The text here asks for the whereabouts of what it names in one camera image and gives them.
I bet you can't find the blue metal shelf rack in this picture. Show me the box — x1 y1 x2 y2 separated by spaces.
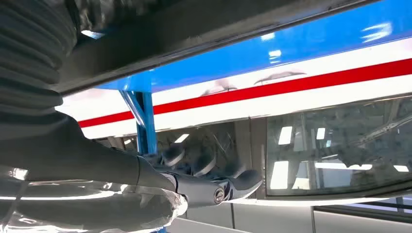
96 0 412 233

